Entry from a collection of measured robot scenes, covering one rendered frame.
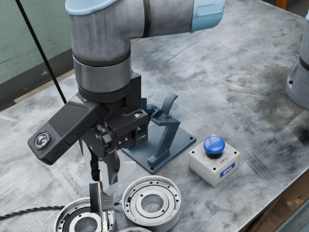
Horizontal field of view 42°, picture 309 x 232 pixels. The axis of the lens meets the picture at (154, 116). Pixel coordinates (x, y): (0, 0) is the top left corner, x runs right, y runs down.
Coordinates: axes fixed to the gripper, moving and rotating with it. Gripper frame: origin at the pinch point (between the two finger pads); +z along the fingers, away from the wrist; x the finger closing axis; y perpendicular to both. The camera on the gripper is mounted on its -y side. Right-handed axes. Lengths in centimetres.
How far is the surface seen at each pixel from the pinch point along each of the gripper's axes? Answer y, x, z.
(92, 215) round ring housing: -1.8, 0.6, 7.1
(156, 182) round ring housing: 11.0, -1.5, 5.5
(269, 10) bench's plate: 78, 27, 0
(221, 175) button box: 21.2, -8.2, 4.7
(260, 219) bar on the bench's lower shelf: 36.8, -10.4, 28.5
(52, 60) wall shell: 62, 157, 74
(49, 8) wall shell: 65, 157, 42
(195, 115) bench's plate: 30.7, 8.8, 5.8
